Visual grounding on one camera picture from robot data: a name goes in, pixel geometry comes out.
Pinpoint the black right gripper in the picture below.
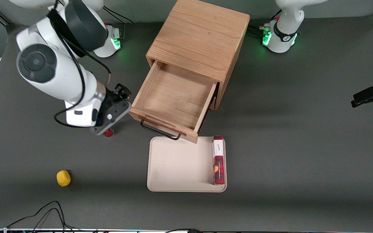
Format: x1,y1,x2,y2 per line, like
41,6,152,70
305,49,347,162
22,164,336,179
104,83,132,112

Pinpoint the wooden drawer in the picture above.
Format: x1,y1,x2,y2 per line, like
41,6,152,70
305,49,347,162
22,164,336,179
129,60,220,144

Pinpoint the black metal drawer handle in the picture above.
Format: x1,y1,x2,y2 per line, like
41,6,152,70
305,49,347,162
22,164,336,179
140,119,182,141

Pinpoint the wooden drawer cabinet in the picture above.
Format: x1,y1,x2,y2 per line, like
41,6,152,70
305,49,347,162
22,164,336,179
146,0,250,111

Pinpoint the beige plastic tray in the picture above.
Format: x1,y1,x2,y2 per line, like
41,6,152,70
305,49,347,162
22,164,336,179
147,136,227,193

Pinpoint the yellow lemon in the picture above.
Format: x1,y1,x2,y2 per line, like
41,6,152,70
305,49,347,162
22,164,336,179
56,170,71,187

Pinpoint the red white cookie box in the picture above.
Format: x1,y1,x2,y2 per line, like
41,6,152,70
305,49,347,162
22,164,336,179
212,136,225,185

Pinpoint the black right arm base cable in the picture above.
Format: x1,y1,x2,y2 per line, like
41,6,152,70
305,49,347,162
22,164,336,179
104,5,135,24

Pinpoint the black arm base cable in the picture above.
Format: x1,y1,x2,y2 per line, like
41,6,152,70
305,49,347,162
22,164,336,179
247,10,283,37
104,5,135,24

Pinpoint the black floor cable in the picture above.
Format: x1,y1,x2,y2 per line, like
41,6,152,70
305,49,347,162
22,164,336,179
6,201,68,231
31,207,77,232

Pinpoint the black left arm base cable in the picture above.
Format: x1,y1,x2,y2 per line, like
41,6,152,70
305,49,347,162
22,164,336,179
247,10,283,37

